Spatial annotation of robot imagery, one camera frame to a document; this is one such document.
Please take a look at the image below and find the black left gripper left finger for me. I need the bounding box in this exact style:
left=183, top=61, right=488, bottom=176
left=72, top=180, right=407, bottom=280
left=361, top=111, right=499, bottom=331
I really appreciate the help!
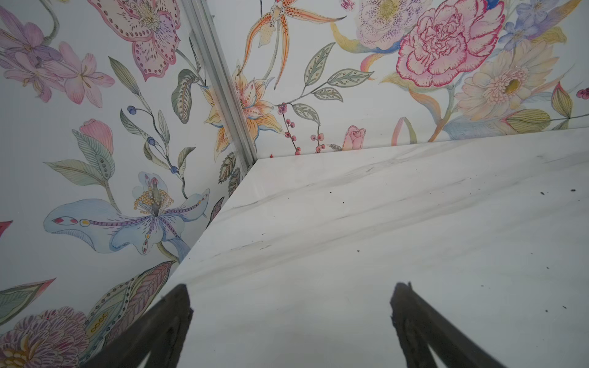
left=83, top=284, right=193, bottom=368

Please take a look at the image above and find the aluminium corner post left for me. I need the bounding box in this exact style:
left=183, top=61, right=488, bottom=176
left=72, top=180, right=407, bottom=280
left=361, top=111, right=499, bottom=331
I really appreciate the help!
left=182, top=0, right=257, bottom=171

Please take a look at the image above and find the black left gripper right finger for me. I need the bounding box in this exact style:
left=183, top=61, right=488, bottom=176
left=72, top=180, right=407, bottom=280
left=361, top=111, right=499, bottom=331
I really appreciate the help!
left=390, top=283, right=503, bottom=367

